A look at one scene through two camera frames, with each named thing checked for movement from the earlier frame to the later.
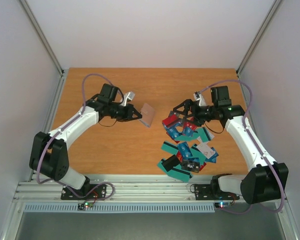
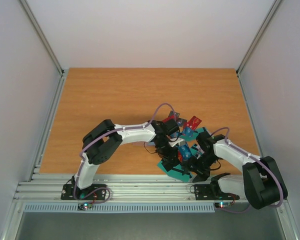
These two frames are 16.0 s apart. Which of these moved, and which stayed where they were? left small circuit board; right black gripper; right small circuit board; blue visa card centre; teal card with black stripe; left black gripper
Moved: left black gripper; right black gripper
Stayed: right small circuit board; teal card with black stripe; blue visa card centre; left small circuit board
